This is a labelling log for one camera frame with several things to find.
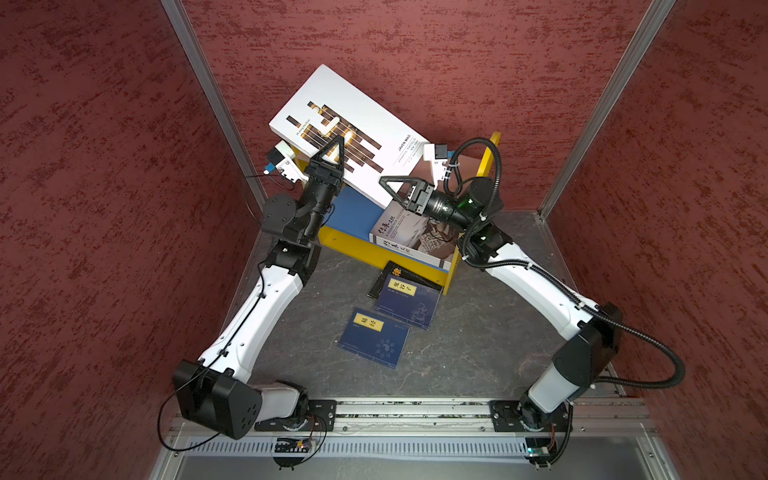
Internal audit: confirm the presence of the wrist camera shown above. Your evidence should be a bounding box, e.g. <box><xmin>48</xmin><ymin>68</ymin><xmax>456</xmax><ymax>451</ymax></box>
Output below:
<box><xmin>422</xmin><ymin>143</ymin><xmax>462</xmax><ymax>196</ymax></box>
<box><xmin>263</xmin><ymin>141</ymin><xmax>309</xmax><ymax>185</ymax></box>

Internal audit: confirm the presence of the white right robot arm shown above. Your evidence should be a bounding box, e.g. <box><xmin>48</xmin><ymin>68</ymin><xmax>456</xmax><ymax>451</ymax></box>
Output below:
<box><xmin>379</xmin><ymin>176</ymin><xmax>621</xmax><ymax>431</ymax></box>

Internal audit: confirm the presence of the white book brown pattern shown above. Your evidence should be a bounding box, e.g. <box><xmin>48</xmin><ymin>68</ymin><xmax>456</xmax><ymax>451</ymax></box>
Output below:
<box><xmin>269</xmin><ymin>65</ymin><xmax>428</xmax><ymax>209</ymax></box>

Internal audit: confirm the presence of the black book under blue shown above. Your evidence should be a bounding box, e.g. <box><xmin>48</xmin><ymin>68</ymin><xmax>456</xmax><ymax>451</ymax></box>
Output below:
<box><xmin>367</xmin><ymin>261</ymin><xmax>421</xmax><ymax>299</ymax></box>

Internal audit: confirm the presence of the left corner aluminium profile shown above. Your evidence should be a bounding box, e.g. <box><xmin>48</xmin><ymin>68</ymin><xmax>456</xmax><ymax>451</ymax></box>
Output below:
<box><xmin>161</xmin><ymin>0</ymin><xmax>267</xmax><ymax>209</ymax></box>

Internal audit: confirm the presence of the blue book yellow label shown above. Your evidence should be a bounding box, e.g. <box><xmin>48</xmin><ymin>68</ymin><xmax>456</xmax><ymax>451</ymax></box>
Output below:
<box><xmin>338</xmin><ymin>308</ymin><xmax>410</xmax><ymax>369</ymax></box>
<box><xmin>374</xmin><ymin>274</ymin><xmax>442</xmax><ymax>330</ymax></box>

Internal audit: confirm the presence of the corner aluminium profile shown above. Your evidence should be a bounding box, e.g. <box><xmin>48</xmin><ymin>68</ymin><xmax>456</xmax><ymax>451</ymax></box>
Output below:
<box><xmin>538</xmin><ymin>0</ymin><xmax>676</xmax><ymax>222</ymax></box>
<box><xmin>161</xmin><ymin>0</ymin><xmax>267</xmax><ymax>209</ymax></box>

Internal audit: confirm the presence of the white heritage cultural book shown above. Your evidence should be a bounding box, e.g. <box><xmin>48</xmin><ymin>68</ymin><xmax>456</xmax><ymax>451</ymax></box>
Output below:
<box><xmin>369</xmin><ymin>201</ymin><xmax>459</xmax><ymax>272</ymax></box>

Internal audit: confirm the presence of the yellow pink blue bookshelf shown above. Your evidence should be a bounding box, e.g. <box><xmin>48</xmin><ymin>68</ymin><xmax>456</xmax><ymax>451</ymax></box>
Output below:
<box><xmin>293</xmin><ymin>130</ymin><xmax>502</xmax><ymax>296</ymax></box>

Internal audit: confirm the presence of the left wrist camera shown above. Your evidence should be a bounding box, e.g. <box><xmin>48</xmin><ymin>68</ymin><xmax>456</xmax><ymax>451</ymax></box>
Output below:
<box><xmin>263</xmin><ymin>141</ymin><xmax>309</xmax><ymax>185</ymax></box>

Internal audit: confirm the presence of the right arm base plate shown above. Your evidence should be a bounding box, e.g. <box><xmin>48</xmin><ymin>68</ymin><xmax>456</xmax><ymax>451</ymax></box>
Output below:
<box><xmin>488</xmin><ymin>400</ymin><xmax>570</xmax><ymax>434</ymax></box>

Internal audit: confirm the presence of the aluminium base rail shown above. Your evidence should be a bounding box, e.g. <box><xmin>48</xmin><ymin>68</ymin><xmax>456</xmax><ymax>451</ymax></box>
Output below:
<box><xmin>150</xmin><ymin>397</ymin><xmax>679</xmax><ymax>479</ymax></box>

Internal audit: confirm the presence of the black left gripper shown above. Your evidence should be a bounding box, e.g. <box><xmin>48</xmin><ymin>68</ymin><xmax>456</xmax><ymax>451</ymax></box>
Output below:
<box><xmin>298</xmin><ymin>135</ymin><xmax>345</xmax><ymax>240</ymax></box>

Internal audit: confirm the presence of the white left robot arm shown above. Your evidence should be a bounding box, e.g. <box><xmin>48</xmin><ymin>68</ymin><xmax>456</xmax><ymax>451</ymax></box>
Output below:
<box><xmin>172</xmin><ymin>135</ymin><xmax>345</xmax><ymax>440</ymax></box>

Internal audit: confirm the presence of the blue book yellow label front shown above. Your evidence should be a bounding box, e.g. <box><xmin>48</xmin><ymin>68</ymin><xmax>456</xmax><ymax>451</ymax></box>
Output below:
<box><xmin>338</xmin><ymin>308</ymin><xmax>410</xmax><ymax>369</ymax></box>

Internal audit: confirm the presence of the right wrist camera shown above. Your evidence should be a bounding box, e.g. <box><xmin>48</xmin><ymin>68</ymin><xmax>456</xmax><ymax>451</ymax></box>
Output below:
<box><xmin>422</xmin><ymin>143</ymin><xmax>462</xmax><ymax>196</ymax></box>

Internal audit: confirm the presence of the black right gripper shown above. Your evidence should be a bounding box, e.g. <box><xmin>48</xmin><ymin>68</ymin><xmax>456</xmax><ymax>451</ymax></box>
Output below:
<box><xmin>385</xmin><ymin>175</ymin><xmax>478</xmax><ymax>232</ymax></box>

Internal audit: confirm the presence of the right corner aluminium profile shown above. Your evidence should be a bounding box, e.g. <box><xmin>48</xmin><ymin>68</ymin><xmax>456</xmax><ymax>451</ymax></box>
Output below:
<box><xmin>538</xmin><ymin>0</ymin><xmax>676</xmax><ymax>222</ymax></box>

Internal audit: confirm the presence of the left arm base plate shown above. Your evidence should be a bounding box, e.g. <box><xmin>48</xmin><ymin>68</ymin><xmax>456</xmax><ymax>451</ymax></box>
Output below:
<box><xmin>253</xmin><ymin>399</ymin><xmax>337</xmax><ymax>435</ymax></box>

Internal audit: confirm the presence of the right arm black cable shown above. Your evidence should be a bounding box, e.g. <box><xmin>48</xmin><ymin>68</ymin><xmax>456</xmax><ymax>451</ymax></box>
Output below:
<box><xmin>446</xmin><ymin>137</ymin><xmax>686</xmax><ymax>391</ymax></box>

